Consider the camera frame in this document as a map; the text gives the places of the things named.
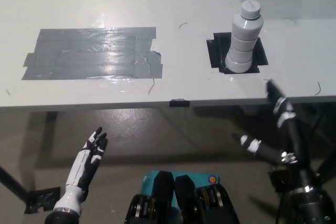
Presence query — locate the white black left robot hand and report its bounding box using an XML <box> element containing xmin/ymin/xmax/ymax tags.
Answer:
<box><xmin>53</xmin><ymin>126</ymin><xmax>108</xmax><ymax>215</ymax></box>

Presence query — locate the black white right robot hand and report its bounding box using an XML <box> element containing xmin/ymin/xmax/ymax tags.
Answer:
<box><xmin>231</xmin><ymin>79</ymin><xmax>320</xmax><ymax>193</ymax></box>

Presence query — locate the white ribbed plastic bottle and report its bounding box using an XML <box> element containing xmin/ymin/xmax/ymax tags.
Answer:
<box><xmin>225</xmin><ymin>0</ymin><xmax>265</xmax><ymax>74</ymax></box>

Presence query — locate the black teal robot body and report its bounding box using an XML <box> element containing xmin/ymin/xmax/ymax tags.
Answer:
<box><xmin>123</xmin><ymin>169</ymin><xmax>240</xmax><ymax>224</ymax></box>

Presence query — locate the black slanted pole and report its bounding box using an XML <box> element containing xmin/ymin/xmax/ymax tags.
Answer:
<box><xmin>0</xmin><ymin>165</ymin><xmax>28</xmax><ymax>199</ymax></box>

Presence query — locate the black tape square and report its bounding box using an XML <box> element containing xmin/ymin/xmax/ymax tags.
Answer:
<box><xmin>206</xmin><ymin>32</ymin><xmax>269</xmax><ymax>74</ymax></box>

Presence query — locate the small black tape strip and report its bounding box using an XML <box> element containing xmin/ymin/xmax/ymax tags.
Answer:
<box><xmin>169</xmin><ymin>98</ymin><xmax>191</xmax><ymax>108</ymax></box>

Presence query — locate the grey duct tape patch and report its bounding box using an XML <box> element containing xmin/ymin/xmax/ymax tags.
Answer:
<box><xmin>20</xmin><ymin>26</ymin><xmax>164</xmax><ymax>81</ymax></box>

